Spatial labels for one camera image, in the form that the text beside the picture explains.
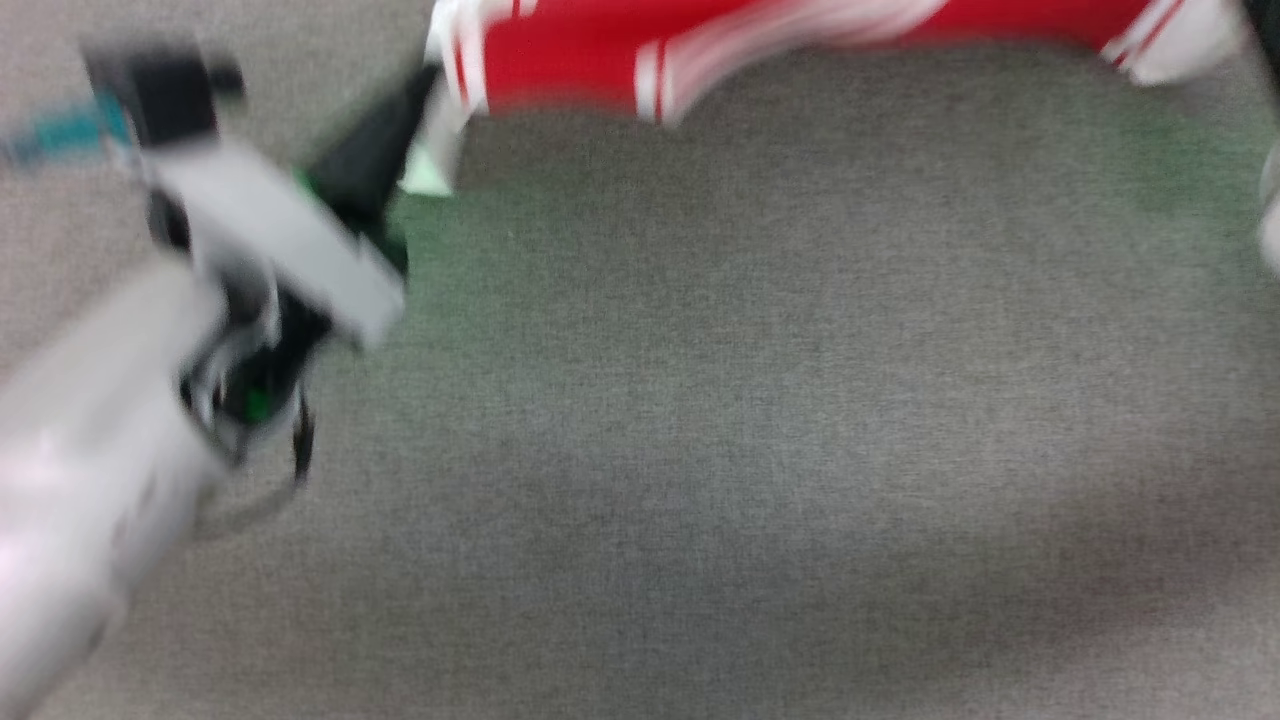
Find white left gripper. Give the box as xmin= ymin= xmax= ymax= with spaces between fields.
xmin=146 ymin=63 xmax=443 ymax=463

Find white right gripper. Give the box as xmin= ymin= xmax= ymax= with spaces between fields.
xmin=1244 ymin=0 xmax=1280 ymax=277

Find red basketball jersey white trim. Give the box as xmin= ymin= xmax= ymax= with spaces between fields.
xmin=398 ymin=0 xmax=1253 ymax=198

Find grey fabric sofa seat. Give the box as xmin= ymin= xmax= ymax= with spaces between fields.
xmin=0 ymin=0 xmax=1280 ymax=720

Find thin black cable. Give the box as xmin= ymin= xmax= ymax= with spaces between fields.
xmin=195 ymin=395 xmax=317 ymax=542

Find teal cable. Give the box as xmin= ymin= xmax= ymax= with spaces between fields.
xmin=0 ymin=93 xmax=133 ymax=169

